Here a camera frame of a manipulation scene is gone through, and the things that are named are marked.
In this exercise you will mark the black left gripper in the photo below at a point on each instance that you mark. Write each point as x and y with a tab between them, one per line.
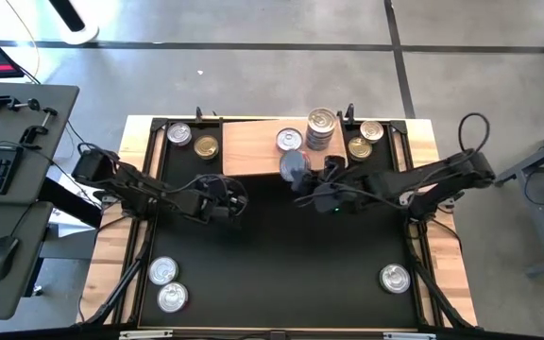
222	203

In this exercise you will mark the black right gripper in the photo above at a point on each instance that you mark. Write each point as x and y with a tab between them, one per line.
331	193

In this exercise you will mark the blue label can gold lid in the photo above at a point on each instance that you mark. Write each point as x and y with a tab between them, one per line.
321	120

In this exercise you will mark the green label can silver lid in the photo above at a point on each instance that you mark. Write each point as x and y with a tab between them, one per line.
394	278
163	270

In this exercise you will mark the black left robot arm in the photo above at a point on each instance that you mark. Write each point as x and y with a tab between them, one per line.
135	186

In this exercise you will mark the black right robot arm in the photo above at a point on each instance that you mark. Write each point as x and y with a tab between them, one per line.
442	172

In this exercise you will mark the wooden shelf black legs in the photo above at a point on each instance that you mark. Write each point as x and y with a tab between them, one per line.
253	148

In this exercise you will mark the seafood can silver lid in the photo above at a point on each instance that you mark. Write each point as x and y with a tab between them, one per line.
371	131

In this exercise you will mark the green label can gold lid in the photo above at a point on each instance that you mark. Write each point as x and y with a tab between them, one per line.
360	148
206	147

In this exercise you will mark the black table mat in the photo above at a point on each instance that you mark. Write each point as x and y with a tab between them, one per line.
277	293

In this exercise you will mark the black desk support beam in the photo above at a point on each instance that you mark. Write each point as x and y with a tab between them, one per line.
64	200

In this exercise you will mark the white round stand base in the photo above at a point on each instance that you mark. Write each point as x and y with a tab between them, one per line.
85	34

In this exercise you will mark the black computer mouse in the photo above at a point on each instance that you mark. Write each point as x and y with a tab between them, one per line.
0	257

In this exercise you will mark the black stand pole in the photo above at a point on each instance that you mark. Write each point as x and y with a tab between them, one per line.
66	15

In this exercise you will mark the silver metal bracket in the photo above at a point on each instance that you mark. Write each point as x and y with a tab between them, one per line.
409	336
145	334

